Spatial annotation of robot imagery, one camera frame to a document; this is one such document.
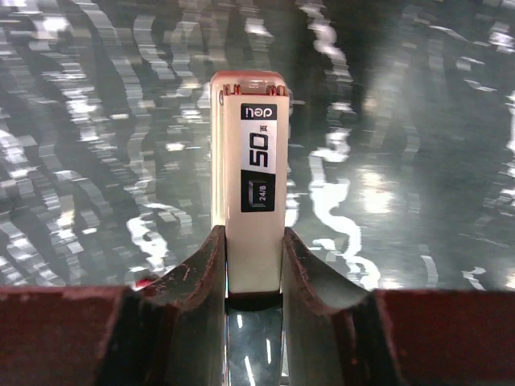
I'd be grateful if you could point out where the large beige stapler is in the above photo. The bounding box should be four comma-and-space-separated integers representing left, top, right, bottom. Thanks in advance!
210, 70, 290, 310

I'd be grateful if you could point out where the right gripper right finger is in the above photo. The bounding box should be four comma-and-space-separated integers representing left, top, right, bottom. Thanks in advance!
282, 229, 514, 385

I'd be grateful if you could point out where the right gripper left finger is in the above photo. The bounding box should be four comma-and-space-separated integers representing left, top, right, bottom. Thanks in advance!
1, 226, 225, 385

